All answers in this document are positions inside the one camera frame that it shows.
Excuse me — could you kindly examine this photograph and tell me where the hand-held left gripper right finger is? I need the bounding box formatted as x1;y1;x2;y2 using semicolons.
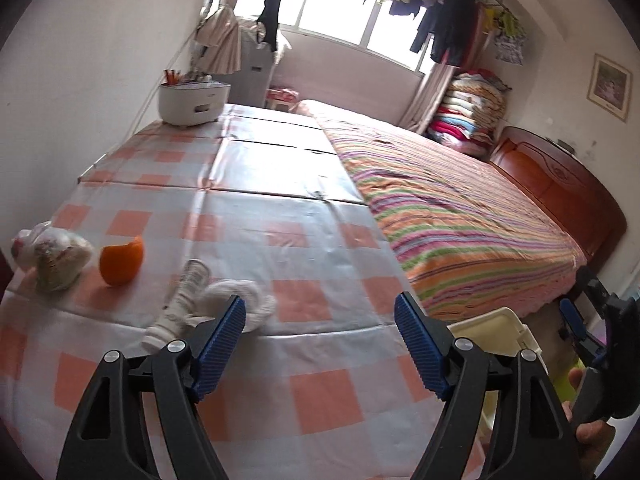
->
394;291;583;480

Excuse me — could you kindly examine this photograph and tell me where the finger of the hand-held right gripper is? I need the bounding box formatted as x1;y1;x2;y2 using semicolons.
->
560;298;608;369
579;265;609;312

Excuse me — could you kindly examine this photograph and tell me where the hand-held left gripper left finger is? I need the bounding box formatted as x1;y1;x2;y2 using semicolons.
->
55;294;247;480

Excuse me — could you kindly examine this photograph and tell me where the white cloth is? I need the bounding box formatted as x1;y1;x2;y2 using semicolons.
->
187;279;277;334

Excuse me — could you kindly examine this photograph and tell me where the small white bottle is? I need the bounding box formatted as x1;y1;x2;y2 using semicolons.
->
141;258;209;354

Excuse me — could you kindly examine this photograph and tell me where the cream plastic container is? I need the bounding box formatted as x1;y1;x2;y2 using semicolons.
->
446;306;557;462

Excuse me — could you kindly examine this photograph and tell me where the person's right hand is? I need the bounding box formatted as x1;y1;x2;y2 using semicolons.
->
562;366;617;466

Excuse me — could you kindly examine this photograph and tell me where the red wooden bed headboard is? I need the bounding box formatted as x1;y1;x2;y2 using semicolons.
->
487;126;629;267

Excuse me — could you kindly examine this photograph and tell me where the orange peel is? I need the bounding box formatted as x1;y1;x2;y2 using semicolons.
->
98;235;145;287

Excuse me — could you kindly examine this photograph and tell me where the striped colourful bed blanket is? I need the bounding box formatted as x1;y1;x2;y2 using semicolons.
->
296;99;589;322

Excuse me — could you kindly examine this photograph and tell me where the orange checkered tablecloth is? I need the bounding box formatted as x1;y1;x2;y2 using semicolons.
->
0;102;482;480

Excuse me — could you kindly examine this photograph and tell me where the clear plastic bag of food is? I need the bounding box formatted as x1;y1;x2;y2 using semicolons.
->
10;220;96;294

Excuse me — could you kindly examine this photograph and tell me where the stack of folded blankets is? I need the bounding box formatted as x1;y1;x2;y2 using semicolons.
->
426;71;509;160

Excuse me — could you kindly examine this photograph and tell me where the striped loose curtain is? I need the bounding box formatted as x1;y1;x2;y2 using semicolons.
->
399;64;455;134

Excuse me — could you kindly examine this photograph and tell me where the white round utensil holder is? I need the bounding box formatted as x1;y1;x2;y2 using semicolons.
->
158;79;232;129

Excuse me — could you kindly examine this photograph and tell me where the pink plastic stool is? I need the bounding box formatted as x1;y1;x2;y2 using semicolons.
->
266;87;302;112

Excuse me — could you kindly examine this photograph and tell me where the colourful patterned hanging cloth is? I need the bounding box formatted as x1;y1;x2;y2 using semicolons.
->
492;9;529;66

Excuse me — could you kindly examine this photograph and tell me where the bunch of chopsticks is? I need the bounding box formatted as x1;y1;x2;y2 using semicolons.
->
164;66;216;87

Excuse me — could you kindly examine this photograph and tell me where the white air cooler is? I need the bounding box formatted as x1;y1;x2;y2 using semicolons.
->
239;24;282;109

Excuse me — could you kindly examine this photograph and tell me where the tied striped curtain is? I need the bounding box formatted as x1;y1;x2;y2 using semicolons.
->
194;2;244;76

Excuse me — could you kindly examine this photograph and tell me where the row of hanging clothes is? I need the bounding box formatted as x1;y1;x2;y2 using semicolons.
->
339;0;502;67

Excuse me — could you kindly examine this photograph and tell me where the dark hanging garment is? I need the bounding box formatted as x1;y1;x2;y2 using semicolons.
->
256;0;287;54

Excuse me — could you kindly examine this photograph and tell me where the window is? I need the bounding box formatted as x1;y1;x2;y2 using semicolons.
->
234;0;452;74

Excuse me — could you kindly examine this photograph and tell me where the framed wall picture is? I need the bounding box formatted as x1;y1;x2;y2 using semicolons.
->
587;53;634;123

